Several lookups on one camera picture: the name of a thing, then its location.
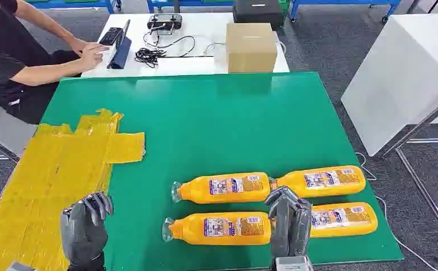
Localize tablet with blue cover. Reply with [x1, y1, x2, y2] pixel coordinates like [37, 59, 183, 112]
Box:
[106, 19, 133, 71]

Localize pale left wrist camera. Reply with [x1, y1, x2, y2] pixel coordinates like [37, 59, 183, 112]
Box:
[6, 261, 36, 271]

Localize clear thin cable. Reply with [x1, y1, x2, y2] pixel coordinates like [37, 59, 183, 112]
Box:
[203, 41, 228, 58]

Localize black phone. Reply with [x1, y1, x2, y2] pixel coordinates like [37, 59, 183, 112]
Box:
[98, 27, 123, 47]

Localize blue wheeled cart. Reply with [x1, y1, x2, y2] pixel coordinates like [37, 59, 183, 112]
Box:
[146, 0, 235, 14]
[25, 0, 123, 15]
[289, 0, 402, 24]

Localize person's right hand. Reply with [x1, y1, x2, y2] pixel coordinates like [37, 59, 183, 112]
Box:
[79, 46, 110, 72]

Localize white floor cable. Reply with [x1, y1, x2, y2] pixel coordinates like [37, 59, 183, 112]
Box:
[355, 151, 438, 271]

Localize black coiled cable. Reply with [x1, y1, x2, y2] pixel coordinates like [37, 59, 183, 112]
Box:
[134, 35, 214, 69]

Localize grey chair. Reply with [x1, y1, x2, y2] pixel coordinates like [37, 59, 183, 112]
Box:
[0, 85, 38, 164]

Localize large white board table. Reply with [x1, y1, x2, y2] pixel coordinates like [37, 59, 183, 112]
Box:
[340, 13, 438, 158]

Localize brown cardboard box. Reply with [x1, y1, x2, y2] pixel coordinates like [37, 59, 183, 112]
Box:
[225, 23, 278, 74]

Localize orange drink bottle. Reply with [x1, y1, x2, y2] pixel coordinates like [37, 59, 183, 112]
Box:
[308, 202, 379, 239]
[269, 165, 367, 199]
[162, 211, 273, 247]
[171, 172, 272, 205]

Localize metal frame legs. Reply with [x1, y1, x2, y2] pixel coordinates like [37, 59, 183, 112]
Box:
[381, 89, 438, 252]

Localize black hard case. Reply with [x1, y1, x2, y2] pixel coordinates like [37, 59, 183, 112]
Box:
[232, 0, 284, 30]

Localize green crate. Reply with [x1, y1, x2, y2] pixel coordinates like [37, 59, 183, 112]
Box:
[278, 0, 292, 18]

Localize green table mat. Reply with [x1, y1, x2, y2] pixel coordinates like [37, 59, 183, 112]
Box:
[40, 72, 405, 271]

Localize yellow sheet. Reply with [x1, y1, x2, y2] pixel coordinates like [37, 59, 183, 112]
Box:
[0, 108, 146, 271]

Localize person's left hand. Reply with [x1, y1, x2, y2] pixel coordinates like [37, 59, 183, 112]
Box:
[70, 37, 110, 58]

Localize black handheld controller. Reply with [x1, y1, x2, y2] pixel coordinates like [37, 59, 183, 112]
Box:
[146, 13, 183, 36]

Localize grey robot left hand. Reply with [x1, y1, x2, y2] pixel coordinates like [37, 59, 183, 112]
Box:
[60, 191, 114, 271]

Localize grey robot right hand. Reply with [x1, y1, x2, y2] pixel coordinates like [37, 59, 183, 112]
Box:
[264, 186, 313, 259]

